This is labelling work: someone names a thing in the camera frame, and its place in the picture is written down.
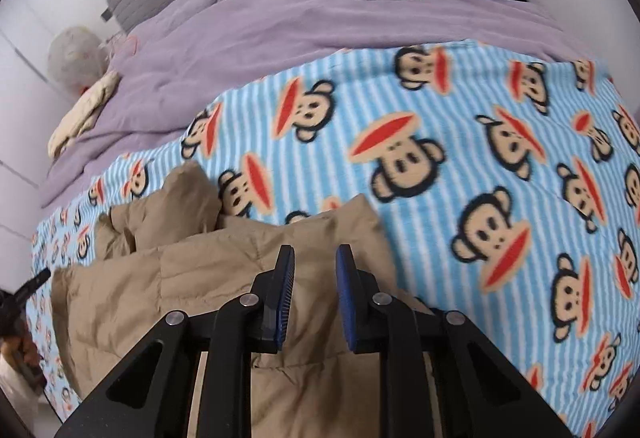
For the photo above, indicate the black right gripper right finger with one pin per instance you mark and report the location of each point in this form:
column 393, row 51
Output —
column 439, row 375

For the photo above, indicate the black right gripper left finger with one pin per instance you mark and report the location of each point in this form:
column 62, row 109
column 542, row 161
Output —
column 192, row 368

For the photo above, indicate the khaki puffer jacket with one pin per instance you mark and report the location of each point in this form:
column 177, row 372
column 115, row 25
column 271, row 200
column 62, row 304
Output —
column 176, row 250

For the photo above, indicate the left hand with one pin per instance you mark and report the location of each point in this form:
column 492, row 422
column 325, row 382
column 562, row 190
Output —
column 23, row 357

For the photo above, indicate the cream folded jacket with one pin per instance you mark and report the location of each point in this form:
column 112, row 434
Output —
column 83, row 115

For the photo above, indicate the blue striped monkey blanket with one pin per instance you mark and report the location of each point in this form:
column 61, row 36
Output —
column 508, row 186

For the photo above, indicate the purple duvet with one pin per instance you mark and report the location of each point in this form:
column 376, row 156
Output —
column 174, row 64

